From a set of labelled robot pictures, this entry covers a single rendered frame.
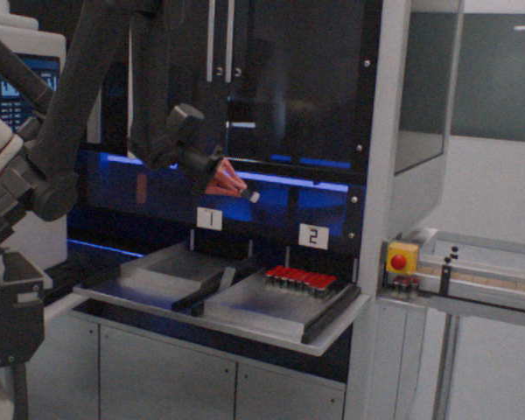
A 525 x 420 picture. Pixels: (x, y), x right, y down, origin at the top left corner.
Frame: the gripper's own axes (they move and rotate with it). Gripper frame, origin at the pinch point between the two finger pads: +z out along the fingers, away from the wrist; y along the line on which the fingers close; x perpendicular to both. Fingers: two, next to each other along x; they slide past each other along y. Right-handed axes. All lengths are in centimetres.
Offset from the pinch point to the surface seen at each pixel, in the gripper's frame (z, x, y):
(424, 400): 139, -103, 105
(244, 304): 17.0, -5.9, 31.3
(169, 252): -5, -39, 53
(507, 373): 187, -142, 91
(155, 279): -5.3, -14.7, 45.1
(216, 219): 2, -41, 35
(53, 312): -25, -4, 63
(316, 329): 30.5, 8.1, 16.9
